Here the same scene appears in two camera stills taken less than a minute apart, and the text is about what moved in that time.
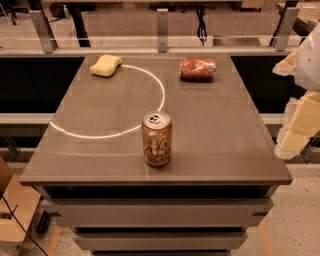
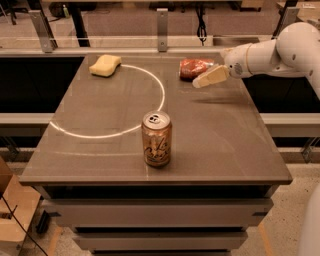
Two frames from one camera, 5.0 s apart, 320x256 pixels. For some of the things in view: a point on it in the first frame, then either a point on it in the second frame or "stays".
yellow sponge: x=106 y=66 stays
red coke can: x=197 y=69 stays
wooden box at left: x=22 y=199 stays
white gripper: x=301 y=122 → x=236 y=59
